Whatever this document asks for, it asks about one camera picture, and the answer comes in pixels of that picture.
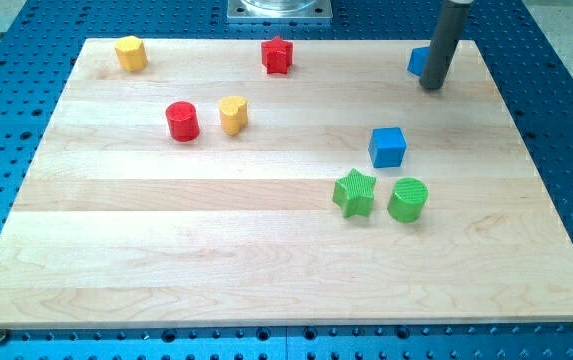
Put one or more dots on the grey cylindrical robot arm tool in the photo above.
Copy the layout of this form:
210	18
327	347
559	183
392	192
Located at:
449	28

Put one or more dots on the blue block behind arm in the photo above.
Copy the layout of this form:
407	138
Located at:
417	60

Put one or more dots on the green star block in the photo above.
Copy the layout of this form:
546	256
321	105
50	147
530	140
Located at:
354	194

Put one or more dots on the light wooden board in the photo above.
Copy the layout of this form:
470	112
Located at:
119	225

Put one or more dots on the yellow heart block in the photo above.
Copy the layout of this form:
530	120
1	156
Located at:
233	114

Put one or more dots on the blue cube block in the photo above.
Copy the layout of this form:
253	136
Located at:
387	147

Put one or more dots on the red cylinder block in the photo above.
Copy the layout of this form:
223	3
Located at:
182	121

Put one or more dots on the green cylinder block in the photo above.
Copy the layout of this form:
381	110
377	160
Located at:
407	200

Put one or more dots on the red star block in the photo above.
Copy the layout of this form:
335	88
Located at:
277	55

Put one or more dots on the yellow hexagon block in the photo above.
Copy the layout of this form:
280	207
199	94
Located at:
131	53

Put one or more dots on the left board clamp screw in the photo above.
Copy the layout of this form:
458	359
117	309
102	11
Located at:
4	336

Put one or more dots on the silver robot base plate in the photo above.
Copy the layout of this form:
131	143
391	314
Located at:
279	11

